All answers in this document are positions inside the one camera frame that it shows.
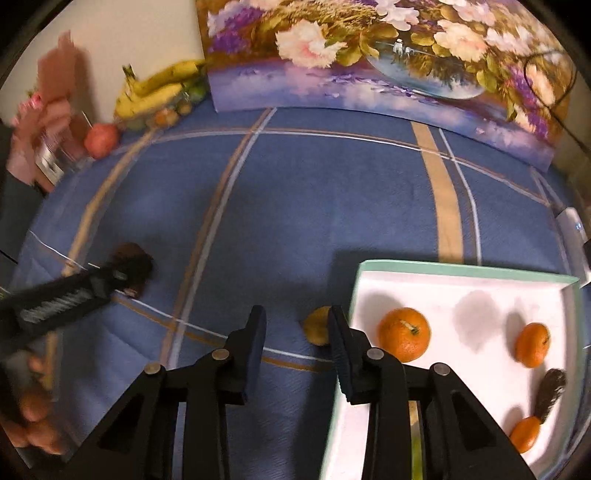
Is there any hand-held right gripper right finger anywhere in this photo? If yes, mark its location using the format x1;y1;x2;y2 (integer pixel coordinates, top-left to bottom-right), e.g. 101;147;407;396
327;305;536;480

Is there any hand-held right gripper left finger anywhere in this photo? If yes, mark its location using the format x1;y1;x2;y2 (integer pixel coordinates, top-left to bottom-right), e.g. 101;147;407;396
62;305;269;480

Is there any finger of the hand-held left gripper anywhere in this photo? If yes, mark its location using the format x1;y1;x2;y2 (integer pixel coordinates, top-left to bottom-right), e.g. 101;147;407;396
88;264;139;302

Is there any dark brown wrinkled fruit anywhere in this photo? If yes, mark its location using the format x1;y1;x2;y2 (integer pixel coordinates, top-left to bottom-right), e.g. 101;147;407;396
110;242;156;298
533;368;568;424

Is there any tan round fruit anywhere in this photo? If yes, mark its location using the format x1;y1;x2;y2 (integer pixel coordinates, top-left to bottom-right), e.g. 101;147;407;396
303;306;334;346

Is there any large orange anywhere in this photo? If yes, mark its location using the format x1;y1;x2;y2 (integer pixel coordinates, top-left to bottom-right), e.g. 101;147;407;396
378;307;431;363

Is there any white tray with green rim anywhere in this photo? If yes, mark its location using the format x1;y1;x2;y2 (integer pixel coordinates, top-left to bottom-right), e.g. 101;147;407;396
318;260;591;480

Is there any small mandarin orange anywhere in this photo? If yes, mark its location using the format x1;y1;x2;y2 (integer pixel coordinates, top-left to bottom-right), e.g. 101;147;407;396
515;322;551;368
509;416;541;454

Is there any person's left hand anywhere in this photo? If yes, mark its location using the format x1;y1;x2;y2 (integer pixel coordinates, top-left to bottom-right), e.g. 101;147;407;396
0;354;66;457

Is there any red apple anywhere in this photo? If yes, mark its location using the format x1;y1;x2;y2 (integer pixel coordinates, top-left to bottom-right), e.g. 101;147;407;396
84;123;121;160

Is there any blue plaid tablecloth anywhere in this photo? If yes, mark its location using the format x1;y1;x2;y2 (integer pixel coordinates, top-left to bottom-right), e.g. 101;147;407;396
9;106;583;480

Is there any pink wrapped flower bouquet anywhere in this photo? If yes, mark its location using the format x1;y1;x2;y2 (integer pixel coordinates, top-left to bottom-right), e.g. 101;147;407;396
7;31;94;192

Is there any yellow banana bunch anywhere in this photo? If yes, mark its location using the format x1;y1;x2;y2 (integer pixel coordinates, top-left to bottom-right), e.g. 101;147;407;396
115;60;206;120

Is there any white device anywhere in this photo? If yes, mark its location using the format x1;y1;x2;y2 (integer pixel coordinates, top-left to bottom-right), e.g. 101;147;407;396
556;208;591;261

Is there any floral still life painting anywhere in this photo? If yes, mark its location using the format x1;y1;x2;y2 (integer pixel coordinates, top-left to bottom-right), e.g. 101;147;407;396
196;0;576;171

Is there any black cable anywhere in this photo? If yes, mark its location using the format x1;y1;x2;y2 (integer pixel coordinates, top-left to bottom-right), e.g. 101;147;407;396
522;48;591;153

